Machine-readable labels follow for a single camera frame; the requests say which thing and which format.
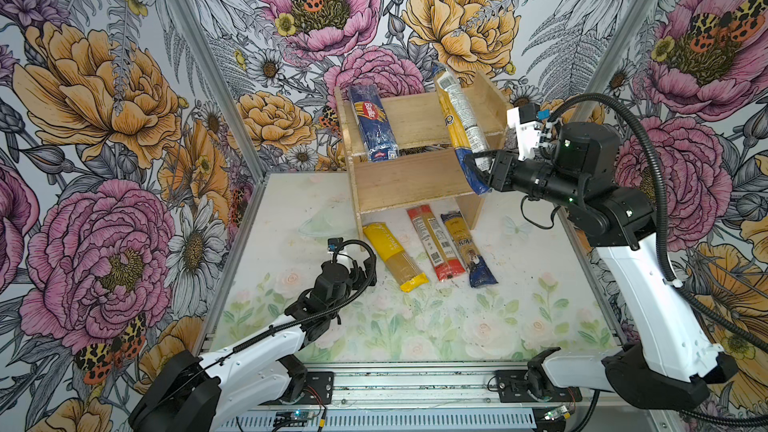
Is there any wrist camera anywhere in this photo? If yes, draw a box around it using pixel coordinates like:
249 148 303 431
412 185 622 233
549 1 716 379
507 103 553 161
327 237 344 253

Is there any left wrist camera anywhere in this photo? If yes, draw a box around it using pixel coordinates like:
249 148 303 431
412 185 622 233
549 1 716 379
327 237 344 253

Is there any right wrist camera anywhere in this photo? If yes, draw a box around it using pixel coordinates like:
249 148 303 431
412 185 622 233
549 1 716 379
507 103 553 161

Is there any left green circuit board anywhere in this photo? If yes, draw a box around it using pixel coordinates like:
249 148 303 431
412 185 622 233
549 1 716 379
272 410 316 429

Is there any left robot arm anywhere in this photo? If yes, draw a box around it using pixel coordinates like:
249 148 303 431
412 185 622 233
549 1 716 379
128 249 377 431

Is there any blue Barilla pasta box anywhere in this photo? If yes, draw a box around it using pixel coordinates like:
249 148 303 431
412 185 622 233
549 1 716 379
348 84 399 162

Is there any clear blue-end spaghetti bag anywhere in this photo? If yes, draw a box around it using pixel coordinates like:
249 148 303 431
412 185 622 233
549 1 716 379
433 64 491 195

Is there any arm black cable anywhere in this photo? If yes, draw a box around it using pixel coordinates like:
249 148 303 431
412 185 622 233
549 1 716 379
197 238 378 367
548 92 768 427

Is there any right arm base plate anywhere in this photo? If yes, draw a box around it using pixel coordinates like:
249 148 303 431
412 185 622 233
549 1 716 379
486 369 583 403

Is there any right green circuit board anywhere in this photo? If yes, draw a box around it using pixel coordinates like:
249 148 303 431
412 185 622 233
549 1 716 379
542 405 571 421

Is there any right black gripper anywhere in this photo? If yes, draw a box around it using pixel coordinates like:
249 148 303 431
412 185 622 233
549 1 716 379
464 148 587 208

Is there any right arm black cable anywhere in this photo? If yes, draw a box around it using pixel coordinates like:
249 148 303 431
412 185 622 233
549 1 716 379
548 92 768 427

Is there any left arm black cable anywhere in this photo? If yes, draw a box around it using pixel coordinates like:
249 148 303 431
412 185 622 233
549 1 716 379
197 238 378 367

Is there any yellow blue spaghetti bag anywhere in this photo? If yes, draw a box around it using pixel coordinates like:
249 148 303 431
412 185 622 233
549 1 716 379
441 211 498 288

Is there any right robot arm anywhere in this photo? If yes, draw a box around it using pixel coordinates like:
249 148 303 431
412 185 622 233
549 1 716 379
462 122 738 411

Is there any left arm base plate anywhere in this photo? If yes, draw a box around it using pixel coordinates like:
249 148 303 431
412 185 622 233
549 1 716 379
265 371 335 406

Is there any red spaghetti bag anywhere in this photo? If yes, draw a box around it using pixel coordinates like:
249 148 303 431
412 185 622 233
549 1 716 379
407 205 466 281

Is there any green circuit board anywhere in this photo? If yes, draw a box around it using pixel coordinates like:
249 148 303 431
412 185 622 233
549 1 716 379
542 405 571 421
272 410 316 429

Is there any aluminium front rail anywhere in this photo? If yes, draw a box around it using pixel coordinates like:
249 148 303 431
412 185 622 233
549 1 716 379
157 362 670 412

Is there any wooden two-tier shelf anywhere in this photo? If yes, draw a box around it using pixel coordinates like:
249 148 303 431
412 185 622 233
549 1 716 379
334 75 511 229

